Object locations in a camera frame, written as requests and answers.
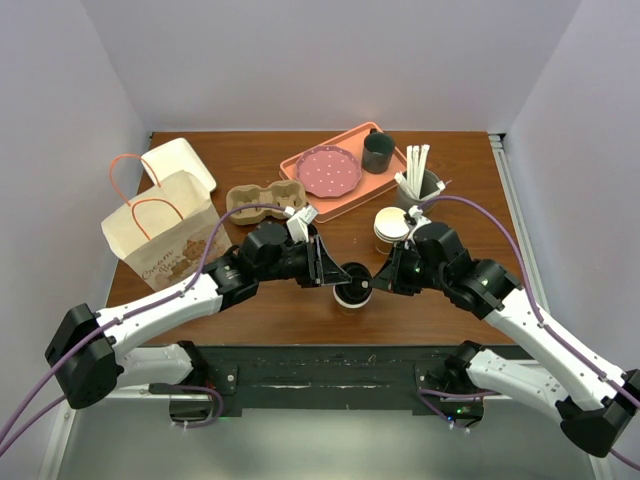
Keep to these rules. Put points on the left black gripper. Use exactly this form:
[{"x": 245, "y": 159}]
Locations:
[{"x": 326, "y": 269}]

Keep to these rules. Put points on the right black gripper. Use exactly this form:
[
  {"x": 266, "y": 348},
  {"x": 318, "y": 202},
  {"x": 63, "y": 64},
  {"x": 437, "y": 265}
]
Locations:
[{"x": 389, "y": 277}]

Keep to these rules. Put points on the black coffee cup lid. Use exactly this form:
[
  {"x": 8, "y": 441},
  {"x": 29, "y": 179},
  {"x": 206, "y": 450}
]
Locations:
[{"x": 358, "y": 289}]

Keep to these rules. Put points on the single brown paper cup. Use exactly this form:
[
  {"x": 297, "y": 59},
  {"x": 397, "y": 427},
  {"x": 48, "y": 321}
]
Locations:
[{"x": 351, "y": 308}]

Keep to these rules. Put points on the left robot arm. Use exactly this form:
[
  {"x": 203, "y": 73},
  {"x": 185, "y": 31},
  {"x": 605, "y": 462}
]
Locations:
[{"x": 93, "y": 353}]

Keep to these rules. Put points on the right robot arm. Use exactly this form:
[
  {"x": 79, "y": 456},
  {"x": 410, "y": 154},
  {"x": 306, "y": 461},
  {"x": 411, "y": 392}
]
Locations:
[{"x": 592, "y": 399}]

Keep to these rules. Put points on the white takeout box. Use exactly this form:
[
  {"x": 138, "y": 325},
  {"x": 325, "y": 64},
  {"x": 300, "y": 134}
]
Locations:
[{"x": 173, "y": 156}]

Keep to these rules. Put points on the stack of paper cups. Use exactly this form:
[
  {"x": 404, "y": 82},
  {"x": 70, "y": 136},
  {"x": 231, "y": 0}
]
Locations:
[{"x": 389, "y": 228}]

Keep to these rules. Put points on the cardboard cup carrier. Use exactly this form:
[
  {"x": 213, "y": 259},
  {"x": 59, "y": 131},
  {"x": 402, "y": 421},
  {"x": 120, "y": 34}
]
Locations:
[{"x": 283, "y": 193}]

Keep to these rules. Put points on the pink dotted plate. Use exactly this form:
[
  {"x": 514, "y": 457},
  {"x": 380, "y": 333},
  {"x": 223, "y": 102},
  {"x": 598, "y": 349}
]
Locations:
[{"x": 328, "y": 171}]

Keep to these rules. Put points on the white wrapped stirrer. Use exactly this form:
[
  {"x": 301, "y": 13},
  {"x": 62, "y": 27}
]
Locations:
[
  {"x": 401, "y": 180},
  {"x": 438, "y": 188},
  {"x": 421, "y": 163},
  {"x": 412, "y": 154}
]

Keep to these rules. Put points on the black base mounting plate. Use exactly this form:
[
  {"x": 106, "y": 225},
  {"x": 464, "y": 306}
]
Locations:
[{"x": 324, "y": 377}]

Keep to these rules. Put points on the salmon pink tray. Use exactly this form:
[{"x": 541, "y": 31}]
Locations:
[{"x": 370, "y": 185}]

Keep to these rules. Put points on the dark grey mug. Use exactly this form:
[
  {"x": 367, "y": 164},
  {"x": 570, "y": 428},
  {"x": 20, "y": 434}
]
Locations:
[{"x": 378, "y": 148}]

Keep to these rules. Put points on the aluminium frame rail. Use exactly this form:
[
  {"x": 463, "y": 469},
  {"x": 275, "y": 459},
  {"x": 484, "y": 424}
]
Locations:
[{"x": 504, "y": 171}]

